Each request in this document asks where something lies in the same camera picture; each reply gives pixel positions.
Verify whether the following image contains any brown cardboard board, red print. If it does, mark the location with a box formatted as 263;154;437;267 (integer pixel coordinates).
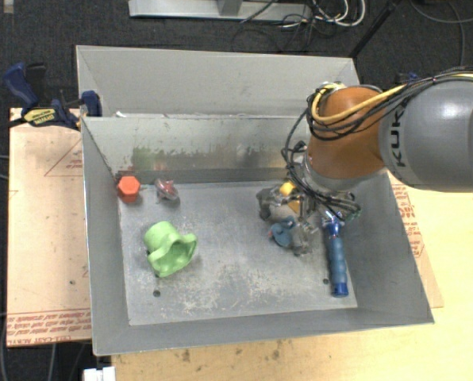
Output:
6;107;446;348

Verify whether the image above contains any orange hexagonal block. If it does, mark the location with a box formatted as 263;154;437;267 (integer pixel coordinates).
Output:
116;175;142;204

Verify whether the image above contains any red and grey spinning top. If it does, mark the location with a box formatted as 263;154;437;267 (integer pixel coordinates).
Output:
153;178;181;203

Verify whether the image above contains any blue toy animal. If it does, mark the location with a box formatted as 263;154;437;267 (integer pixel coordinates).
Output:
269;216;298;248

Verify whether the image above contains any grey metal bin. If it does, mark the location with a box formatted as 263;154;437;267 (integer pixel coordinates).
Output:
75;44;436;357

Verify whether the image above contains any grey and yellow toy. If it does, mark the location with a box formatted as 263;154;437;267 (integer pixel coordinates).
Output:
256;180;302;222

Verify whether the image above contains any light green plastic cup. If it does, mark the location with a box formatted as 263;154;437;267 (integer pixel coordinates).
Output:
143;220;199;279

